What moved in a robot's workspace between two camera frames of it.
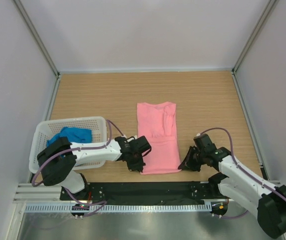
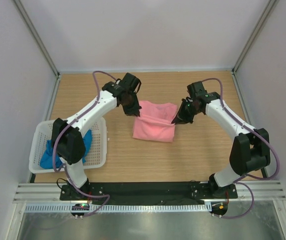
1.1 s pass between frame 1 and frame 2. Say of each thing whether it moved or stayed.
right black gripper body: moved
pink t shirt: moved
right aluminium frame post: stayed
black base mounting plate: stayed
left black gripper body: moved
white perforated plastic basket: stayed
